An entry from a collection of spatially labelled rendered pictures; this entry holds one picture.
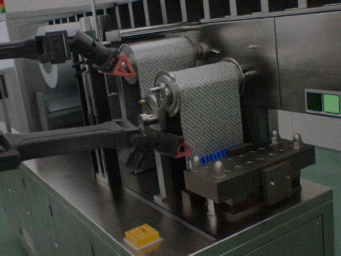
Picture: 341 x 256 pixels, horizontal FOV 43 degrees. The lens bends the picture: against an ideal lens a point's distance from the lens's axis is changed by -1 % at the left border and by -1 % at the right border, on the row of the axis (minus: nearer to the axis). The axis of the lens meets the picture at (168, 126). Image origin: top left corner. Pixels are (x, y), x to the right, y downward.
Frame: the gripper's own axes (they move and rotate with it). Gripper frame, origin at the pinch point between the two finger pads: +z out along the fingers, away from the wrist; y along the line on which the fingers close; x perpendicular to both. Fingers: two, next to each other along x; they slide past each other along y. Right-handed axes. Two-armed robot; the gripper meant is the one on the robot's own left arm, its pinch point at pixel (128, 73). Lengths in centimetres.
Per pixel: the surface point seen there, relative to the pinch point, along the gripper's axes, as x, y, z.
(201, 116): -0.2, 6.8, 25.6
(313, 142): 80, -173, 291
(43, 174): -44, -65, 15
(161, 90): 1.0, 0.6, 12.2
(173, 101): -0.6, 5.5, 15.1
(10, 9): 97, -551, 32
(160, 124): -8.1, -0.2, 17.8
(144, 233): -38.4, 19.0, 17.5
